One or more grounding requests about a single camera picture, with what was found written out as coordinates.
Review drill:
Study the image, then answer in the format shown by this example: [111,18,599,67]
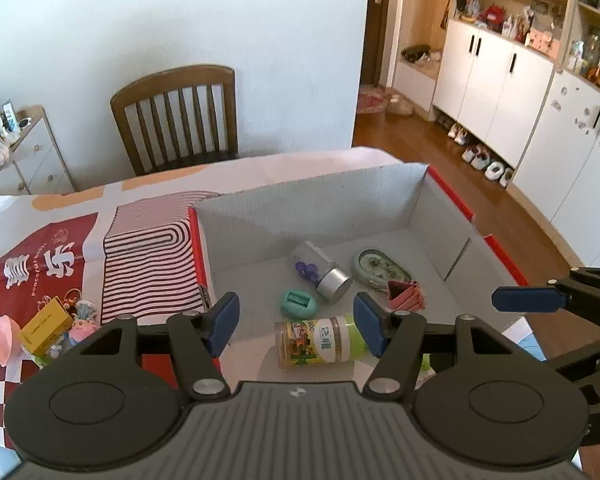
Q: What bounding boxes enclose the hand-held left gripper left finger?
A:
[80,291,241,402]

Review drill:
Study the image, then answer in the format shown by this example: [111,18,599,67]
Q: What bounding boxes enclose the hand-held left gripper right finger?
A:
[352,290,534,402]

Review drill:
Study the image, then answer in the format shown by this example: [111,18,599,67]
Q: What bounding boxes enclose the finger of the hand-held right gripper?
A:
[491,266,600,334]
[546,333,600,377]

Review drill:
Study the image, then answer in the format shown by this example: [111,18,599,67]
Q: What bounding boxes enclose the pink binder clips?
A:
[387,279,426,311]

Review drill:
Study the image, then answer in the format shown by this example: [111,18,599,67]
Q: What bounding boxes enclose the clear jar silver lid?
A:
[291,240,354,304]

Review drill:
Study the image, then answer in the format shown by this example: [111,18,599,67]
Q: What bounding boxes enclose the green lid labelled jar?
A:
[273,312,377,369]

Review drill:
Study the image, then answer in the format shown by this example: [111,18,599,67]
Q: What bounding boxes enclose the mint green correction tape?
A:
[351,247,415,291]

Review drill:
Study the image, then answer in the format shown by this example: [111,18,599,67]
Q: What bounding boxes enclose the green pencil sharpener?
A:
[279,287,321,320]

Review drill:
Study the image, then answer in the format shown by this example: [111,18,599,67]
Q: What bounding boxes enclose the red cardboard box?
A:
[186,162,531,396]

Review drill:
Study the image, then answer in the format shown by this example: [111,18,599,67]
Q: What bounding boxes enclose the pink pig figurine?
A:
[60,322,100,353]

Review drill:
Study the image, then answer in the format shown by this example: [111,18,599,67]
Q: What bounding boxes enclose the small yellow box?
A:
[18,295,75,356]

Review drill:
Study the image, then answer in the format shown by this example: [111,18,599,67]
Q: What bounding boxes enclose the pink plastic bowl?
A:
[0,313,22,366]

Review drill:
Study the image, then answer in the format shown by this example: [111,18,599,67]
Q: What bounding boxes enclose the blue white printed cloth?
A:
[500,316,548,361]

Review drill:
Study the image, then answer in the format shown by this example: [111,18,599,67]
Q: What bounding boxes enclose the red white printed tablecloth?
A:
[0,147,486,453]

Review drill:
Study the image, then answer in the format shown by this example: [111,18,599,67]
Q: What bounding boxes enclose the beige slippers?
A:
[387,92,415,117]

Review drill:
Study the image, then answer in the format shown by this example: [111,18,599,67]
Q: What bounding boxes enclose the patterned door mat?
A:
[356,84,394,115]

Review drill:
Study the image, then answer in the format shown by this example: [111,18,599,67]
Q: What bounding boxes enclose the brown wooden chair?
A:
[110,64,240,177]

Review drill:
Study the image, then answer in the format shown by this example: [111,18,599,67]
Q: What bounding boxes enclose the white drawer cabinet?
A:
[0,104,76,199]

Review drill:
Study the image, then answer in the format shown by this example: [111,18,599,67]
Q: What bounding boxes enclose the black shoes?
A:
[401,44,431,64]

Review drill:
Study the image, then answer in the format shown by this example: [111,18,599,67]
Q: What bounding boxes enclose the dark brown door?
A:
[359,0,397,87]

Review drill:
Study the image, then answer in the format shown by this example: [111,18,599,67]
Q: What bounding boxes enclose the white wall cabinet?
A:
[391,0,600,257]

